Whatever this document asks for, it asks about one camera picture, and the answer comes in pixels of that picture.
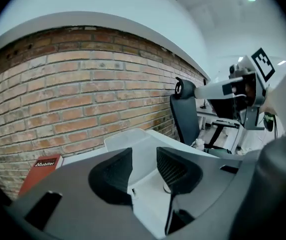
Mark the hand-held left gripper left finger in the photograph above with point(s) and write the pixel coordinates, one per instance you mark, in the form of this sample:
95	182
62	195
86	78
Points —
107	179

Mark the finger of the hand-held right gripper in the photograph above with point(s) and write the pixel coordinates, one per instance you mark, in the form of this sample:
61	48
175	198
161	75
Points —
211	92

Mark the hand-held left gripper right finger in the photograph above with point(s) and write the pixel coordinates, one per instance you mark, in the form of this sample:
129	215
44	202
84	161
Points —
180	174

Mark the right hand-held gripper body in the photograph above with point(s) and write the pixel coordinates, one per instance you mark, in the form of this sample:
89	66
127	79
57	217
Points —
256	94

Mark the translucent white plastic box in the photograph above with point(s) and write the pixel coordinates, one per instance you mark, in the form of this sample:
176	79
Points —
129	141

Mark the person's right forearm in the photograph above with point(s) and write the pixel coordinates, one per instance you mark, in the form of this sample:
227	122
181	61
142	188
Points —
285	91

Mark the red cardboard box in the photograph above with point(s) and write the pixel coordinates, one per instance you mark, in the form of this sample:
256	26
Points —
40	177

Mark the white desk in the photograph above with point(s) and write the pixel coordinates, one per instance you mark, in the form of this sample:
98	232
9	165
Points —
205	114

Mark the white crumpled tissue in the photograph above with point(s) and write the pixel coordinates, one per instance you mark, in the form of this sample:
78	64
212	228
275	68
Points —
199	144

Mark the black office chair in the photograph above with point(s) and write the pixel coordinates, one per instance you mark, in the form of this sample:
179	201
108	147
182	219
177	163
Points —
185	116

